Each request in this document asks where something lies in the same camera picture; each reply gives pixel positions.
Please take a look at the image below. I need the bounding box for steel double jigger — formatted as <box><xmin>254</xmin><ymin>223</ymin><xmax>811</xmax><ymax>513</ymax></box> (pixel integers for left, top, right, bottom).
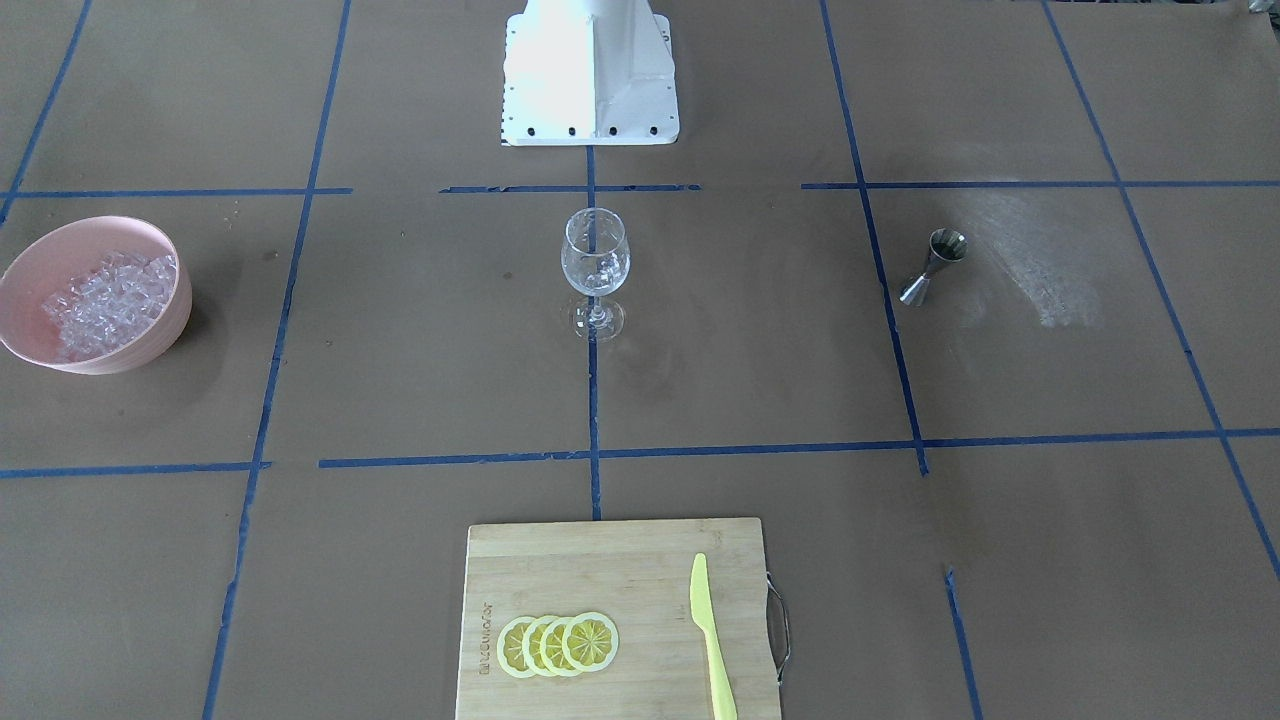
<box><xmin>899</xmin><ymin>228</ymin><xmax>969</xmax><ymax>307</ymax></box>

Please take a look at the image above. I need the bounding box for clear wine glass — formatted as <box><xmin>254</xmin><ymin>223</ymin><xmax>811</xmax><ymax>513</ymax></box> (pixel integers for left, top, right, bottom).
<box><xmin>559</xmin><ymin>208</ymin><xmax>631</xmax><ymax>343</ymax></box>

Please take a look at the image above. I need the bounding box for clear ice cubes pile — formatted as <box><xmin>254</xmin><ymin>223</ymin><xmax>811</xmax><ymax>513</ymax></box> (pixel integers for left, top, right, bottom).
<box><xmin>41</xmin><ymin>251</ymin><xmax>178</xmax><ymax>363</ymax></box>

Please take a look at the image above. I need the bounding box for bamboo cutting board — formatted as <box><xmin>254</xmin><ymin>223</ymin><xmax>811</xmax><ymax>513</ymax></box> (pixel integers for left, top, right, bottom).
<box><xmin>454</xmin><ymin>518</ymin><xmax>782</xmax><ymax>719</ymax></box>

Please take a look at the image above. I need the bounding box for yellow plastic knife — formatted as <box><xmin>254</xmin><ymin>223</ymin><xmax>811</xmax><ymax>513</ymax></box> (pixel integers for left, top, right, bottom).
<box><xmin>687</xmin><ymin>552</ymin><xmax>739</xmax><ymax>719</ymax></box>

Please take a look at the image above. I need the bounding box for pink plastic bowl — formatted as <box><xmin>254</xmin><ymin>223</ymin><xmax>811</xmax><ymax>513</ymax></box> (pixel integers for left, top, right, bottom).
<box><xmin>3</xmin><ymin>217</ymin><xmax>193</xmax><ymax>375</ymax></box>

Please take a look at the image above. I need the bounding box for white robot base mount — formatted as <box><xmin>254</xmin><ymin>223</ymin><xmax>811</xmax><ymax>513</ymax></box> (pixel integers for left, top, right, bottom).
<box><xmin>500</xmin><ymin>1</ymin><xmax>681</xmax><ymax>147</ymax></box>

